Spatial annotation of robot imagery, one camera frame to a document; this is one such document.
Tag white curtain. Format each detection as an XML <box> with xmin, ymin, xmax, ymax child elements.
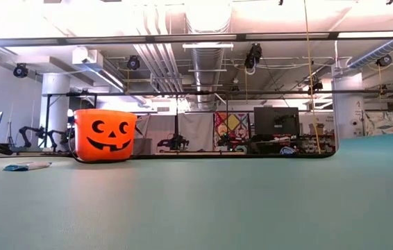
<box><xmin>137</xmin><ymin>112</ymin><xmax>215</xmax><ymax>153</ymax></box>

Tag white ceiling box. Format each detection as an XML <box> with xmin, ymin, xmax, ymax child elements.
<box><xmin>72</xmin><ymin>48</ymin><xmax>104</xmax><ymax>67</ymax></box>

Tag black monitor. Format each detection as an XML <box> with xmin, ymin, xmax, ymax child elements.
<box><xmin>253</xmin><ymin>106</ymin><xmax>301</xmax><ymax>136</ymax></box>

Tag black rig crossbeam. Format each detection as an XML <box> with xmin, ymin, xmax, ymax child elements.
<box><xmin>0</xmin><ymin>30</ymin><xmax>393</xmax><ymax>48</ymax></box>

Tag blue white candy bar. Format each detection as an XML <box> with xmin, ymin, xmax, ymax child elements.
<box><xmin>2</xmin><ymin>161</ymin><xmax>52</xmax><ymax>172</ymax></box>

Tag cluttered shelf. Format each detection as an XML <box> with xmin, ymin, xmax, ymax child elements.
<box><xmin>251</xmin><ymin>133</ymin><xmax>335</xmax><ymax>154</ymax></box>

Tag black hanging ceiling device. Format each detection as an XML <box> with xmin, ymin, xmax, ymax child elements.
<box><xmin>12</xmin><ymin>62</ymin><xmax>30</xmax><ymax>79</ymax></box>
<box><xmin>307</xmin><ymin>78</ymin><xmax>324</xmax><ymax>95</ymax></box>
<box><xmin>376</xmin><ymin>54</ymin><xmax>393</xmax><ymax>68</ymax></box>
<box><xmin>244</xmin><ymin>43</ymin><xmax>263</xmax><ymax>76</ymax></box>
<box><xmin>126</xmin><ymin>55</ymin><xmax>141</xmax><ymax>71</ymax></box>

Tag yellow cable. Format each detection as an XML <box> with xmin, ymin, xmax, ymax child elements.
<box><xmin>302</xmin><ymin>0</ymin><xmax>322</xmax><ymax>154</ymax></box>

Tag white round column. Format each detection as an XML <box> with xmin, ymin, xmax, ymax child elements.
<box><xmin>331</xmin><ymin>72</ymin><xmax>366</xmax><ymax>140</ymax></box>
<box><xmin>40</xmin><ymin>73</ymin><xmax>72</xmax><ymax>150</ymax></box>

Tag silver spiral duct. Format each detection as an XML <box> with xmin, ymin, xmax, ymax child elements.
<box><xmin>185</xmin><ymin>0</ymin><xmax>232</xmax><ymax>105</ymax></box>

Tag white blue patterned panel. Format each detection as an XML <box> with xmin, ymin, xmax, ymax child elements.
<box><xmin>365</xmin><ymin>109</ymin><xmax>393</xmax><ymax>137</ymax></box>

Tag green table mat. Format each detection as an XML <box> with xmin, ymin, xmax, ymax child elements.
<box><xmin>0</xmin><ymin>131</ymin><xmax>393</xmax><ymax>250</ymax></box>

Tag white ceiling light bar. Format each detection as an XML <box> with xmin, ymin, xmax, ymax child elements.
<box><xmin>182</xmin><ymin>43</ymin><xmax>234</xmax><ymax>51</ymax></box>

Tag colourful quilt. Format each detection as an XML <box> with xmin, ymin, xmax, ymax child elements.
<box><xmin>213</xmin><ymin>111</ymin><xmax>249</xmax><ymax>147</ymax></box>

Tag orange pumpkin bucket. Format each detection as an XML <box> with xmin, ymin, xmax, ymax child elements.
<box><xmin>67</xmin><ymin>108</ymin><xmax>138</xmax><ymax>164</ymax></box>

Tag black background rig frame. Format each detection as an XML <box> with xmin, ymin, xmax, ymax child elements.
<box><xmin>42</xmin><ymin>89</ymin><xmax>393</xmax><ymax>153</ymax></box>

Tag blue grey spiral duct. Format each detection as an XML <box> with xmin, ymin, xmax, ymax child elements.
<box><xmin>347</xmin><ymin>37</ymin><xmax>393</xmax><ymax>70</ymax></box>

